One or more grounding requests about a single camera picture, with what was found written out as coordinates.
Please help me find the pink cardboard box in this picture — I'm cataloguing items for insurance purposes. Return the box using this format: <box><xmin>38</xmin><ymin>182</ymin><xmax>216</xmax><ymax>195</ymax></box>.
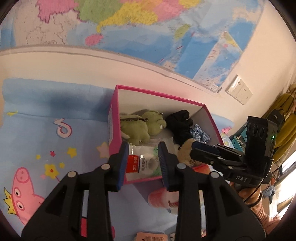
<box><xmin>107</xmin><ymin>85</ymin><xmax>225</xmax><ymax>184</ymax></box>

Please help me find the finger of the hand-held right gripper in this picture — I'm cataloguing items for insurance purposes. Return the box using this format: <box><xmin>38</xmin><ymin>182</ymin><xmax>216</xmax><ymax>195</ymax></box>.
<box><xmin>190</xmin><ymin>150</ymin><xmax>246</xmax><ymax>173</ymax></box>
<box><xmin>192</xmin><ymin>141</ymin><xmax>247</xmax><ymax>161</ymax></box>

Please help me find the orange tissue pack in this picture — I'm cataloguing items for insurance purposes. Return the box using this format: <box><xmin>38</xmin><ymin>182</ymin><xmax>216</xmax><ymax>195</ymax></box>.
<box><xmin>136</xmin><ymin>232</ymin><xmax>168</xmax><ymax>241</ymax></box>

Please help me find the white packet with red label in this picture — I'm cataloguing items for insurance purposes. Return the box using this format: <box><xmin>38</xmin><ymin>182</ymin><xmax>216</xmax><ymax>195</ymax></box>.
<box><xmin>126</xmin><ymin>137</ymin><xmax>178</xmax><ymax>182</ymax></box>

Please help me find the brown teddy bear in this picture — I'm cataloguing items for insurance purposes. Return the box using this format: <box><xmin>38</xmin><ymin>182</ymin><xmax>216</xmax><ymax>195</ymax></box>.
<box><xmin>178</xmin><ymin>138</ymin><xmax>204</xmax><ymax>167</ymax></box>

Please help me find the person's right forearm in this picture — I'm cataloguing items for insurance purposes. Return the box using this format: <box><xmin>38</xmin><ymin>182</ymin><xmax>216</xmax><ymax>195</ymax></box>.
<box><xmin>248</xmin><ymin>197</ymin><xmax>287</xmax><ymax>235</ymax></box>

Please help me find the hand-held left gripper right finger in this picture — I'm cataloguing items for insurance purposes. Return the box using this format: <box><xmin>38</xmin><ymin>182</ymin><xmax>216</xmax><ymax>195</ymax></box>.
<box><xmin>158</xmin><ymin>141</ymin><xmax>266</xmax><ymax>241</ymax></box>

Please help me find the yellow garment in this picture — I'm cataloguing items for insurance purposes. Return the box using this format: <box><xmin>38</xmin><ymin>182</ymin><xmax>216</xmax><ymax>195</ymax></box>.
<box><xmin>261</xmin><ymin>93</ymin><xmax>296</xmax><ymax>163</ymax></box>

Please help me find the blue gingham scrunchie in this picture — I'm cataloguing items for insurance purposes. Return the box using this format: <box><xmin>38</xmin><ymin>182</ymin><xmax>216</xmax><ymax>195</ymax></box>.
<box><xmin>190</xmin><ymin>124</ymin><xmax>211</xmax><ymax>143</ymax></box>

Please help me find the teal plastic crate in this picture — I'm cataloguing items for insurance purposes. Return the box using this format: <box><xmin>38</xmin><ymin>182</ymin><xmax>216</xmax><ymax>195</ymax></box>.
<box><xmin>231</xmin><ymin>125</ymin><xmax>249</xmax><ymax>151</ymax></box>

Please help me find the white wall socket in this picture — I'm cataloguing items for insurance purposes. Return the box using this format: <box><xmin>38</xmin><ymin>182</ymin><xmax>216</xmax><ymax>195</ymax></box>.
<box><xmin>225</xmin><ymin>74</ymin><xmax>244</xmax><ymax>96</ymax></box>

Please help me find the green plush toy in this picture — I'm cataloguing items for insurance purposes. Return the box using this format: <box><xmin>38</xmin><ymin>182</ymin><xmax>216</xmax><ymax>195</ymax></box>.
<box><xmin>119</xmin><ymin>110</ymin><xmax>167</xmax><ymax>146</ymax></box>

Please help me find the person's right hand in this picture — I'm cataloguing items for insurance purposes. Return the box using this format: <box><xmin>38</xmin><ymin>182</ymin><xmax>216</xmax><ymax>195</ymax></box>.
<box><xmin>233</xmin><ymin>185</ymin><xmax>263</xmax><ymax>205</ymax></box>

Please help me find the colourful wall map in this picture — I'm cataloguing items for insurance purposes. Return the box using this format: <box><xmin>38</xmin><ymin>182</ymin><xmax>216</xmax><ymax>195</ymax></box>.
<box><xmin>0</xmin><ymin>0</ymin><xmax>265</xmax><ymax>93</ymax></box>

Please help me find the blue cartoon pig bed sheet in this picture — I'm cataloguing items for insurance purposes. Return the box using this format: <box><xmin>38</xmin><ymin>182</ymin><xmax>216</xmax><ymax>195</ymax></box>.
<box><xmin>0</xmin><ymin>77</ymin><xmax>234</xmax><ymax>241</ymax></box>

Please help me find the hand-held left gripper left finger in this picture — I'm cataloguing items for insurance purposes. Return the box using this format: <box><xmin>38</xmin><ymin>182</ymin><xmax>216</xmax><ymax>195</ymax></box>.
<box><xmin>21</xmin><ymin>141</ymin><xmax>129</xmax><ymax>241</ymax></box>

